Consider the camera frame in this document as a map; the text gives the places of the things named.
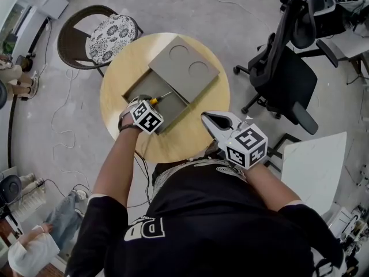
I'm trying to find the person's left hand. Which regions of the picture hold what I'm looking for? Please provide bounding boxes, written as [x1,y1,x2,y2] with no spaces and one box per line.
[118,104,141,131]

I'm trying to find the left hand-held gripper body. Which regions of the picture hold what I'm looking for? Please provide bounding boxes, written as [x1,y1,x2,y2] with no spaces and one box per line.
[130,100,164,134]

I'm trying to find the black mesh office chair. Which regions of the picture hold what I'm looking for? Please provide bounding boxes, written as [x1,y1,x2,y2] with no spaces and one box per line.
[232,0,338,136]

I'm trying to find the white water dispenser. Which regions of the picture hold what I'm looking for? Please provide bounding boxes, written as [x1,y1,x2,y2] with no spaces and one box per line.
[27,0,70,20]

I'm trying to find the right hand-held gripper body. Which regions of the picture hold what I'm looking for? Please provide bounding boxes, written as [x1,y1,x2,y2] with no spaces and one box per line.
[217,122,269,170]

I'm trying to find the round wooden table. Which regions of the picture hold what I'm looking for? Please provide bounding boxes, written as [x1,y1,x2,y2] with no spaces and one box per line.
[99,32,231,164]

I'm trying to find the grey box lid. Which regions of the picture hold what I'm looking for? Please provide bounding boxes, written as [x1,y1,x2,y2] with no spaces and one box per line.
[148,34,221,104]

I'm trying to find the person's left forearm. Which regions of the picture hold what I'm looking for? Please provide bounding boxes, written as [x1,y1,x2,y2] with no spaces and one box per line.
[91,127,142,208]

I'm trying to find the grey tray box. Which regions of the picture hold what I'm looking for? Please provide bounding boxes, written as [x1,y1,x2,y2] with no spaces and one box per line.
[121,67,192,136]

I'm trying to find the floral seat cushion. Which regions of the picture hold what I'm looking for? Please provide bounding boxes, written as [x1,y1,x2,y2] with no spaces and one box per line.
[88,14,138,65]

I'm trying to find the white table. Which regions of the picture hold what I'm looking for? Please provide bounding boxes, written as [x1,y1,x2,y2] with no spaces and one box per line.
[280,131,348,216]

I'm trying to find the person's right forearm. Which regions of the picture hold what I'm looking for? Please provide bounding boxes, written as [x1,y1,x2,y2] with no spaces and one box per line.
[244,162,305,214]

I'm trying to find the yellow-handled screwdriver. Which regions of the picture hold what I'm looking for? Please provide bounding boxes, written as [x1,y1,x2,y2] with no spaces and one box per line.
[149,90,174,106]

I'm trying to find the dark wicker chair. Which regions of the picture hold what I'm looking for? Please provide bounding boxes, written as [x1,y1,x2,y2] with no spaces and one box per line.
[57,5,144,78]

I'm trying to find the person's black t-shirt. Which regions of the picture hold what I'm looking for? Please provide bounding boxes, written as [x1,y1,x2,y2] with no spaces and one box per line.
[65,157,345,277]

